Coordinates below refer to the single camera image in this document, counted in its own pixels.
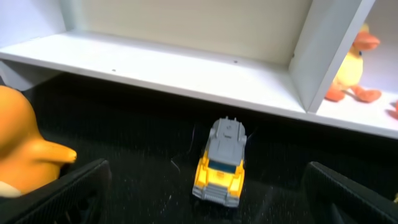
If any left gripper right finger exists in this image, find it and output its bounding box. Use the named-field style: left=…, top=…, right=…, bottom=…
left=300, top=161, right=398, bottom=224

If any yellow rubber duck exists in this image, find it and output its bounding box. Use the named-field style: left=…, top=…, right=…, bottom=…
left=0, top=85, right=78, bottom=198

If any white shelf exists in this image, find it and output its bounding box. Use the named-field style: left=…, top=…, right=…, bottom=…
left=0, top=0, right=398, bottom=139

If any grey and yellow toy truck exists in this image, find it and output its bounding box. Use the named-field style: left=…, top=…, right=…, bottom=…
left=191, top=116, right=248, bottom=208

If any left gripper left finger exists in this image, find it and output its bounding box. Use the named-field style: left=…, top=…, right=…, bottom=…
left=0, top=158, right=112, bottom=224

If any yellow plush duck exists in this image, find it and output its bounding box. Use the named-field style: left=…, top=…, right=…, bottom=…
left=324, top=23, right=383, bottom=104

